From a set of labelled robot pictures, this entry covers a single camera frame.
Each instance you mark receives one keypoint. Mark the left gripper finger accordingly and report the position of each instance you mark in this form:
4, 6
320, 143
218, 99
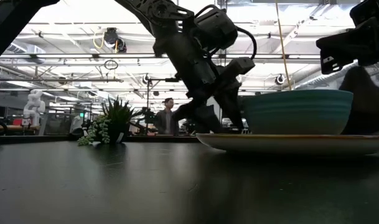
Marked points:
190, 109
231, 102

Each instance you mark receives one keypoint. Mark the teal ceramic bowl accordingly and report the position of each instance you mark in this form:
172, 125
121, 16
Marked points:
298, 112

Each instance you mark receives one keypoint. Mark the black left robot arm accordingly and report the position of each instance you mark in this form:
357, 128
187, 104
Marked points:
8, 25

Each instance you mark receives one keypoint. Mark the artificial green potted plant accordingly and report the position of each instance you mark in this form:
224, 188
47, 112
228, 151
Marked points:
117, 121

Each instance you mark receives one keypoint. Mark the red round plate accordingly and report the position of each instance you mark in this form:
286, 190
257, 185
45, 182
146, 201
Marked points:
301, 143

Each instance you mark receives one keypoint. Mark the black robot station frame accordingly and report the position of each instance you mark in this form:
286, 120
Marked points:
164, 80

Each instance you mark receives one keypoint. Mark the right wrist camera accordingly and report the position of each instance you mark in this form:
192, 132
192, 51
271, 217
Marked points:
366, 12

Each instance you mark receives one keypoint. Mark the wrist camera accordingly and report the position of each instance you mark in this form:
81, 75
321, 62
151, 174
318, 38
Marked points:
215, 28
366, 12

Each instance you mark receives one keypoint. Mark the silver air duct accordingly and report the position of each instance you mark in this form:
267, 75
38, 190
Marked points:
326, 77
15, 48

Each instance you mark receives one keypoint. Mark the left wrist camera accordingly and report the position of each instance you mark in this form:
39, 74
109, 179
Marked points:
215, 28

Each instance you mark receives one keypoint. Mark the black table frame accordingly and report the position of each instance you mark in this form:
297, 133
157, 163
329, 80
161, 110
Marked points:
36, 139

